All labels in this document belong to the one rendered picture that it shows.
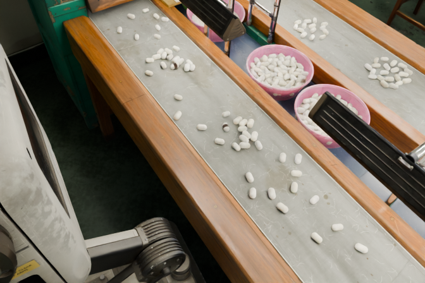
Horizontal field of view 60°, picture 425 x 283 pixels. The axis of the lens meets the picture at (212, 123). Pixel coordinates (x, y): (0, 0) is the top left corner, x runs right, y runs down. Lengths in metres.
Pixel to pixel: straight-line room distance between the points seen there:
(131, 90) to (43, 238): 0.98
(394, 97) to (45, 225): 1.35
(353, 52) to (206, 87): 0.67
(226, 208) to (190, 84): 0.54
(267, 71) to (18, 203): 1.23
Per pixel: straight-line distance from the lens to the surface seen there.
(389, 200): 1.22
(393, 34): 1.86
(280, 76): 1.50
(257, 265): 1.04
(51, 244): 0.49
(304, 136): 1.28
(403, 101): 1.58
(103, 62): 1.52
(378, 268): 1.16
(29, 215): 0.42
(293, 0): 1.96
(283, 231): 1.11
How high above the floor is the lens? 1.73
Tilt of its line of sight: 50 degrees down
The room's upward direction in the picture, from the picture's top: 3 degrees clockwise
